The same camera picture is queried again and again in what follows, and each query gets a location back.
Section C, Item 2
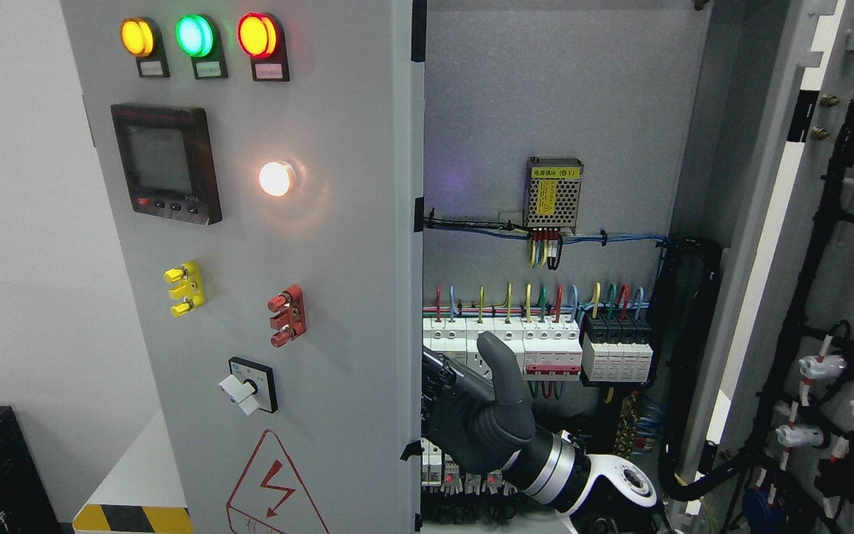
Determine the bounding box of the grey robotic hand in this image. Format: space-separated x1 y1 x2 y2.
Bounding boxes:
421 332 536 474

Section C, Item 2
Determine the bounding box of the grey cabinet door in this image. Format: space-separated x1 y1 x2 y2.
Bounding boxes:
674 1 854 533
61 1 423 533

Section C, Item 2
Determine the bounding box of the red indicator light left door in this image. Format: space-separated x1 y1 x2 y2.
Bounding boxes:
236 13 289 82

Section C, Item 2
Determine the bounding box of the green indicator light left door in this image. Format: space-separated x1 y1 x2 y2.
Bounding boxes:
175 13 228 80

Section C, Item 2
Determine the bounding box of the yellow indicator light left door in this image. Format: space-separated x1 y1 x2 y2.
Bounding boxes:
119 17 170 78

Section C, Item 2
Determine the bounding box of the lower white breaker row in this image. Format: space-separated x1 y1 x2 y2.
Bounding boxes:
420 438 518 496

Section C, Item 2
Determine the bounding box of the white socket breaker row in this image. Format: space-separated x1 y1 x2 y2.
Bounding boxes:
423 315 583 381

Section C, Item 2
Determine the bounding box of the black surge protector block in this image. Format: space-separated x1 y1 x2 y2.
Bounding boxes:
580 315 657 389

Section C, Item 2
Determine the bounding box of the red electric hazard warning sign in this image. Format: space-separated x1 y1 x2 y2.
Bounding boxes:
226 429 329 533

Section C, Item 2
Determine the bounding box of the metal mesh power supply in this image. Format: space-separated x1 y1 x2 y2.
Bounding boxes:
524 156 583 229

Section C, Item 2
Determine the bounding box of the white indicator light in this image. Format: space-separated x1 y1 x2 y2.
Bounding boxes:
258 161 296 197

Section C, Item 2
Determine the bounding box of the black digital power meter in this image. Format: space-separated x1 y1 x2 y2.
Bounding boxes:
110 102 222 225

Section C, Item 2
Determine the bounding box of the red terminal post block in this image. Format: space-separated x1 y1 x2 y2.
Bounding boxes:
267 284 306 348

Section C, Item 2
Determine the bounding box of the white rotary selector switch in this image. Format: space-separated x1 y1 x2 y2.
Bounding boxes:
218 356 279 416

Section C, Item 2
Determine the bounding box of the black corrugated cable conduit right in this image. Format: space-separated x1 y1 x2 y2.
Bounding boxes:
653 237 758 501

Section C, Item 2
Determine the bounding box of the yellow terminal post block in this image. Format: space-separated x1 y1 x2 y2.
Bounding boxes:
163 261 205 317

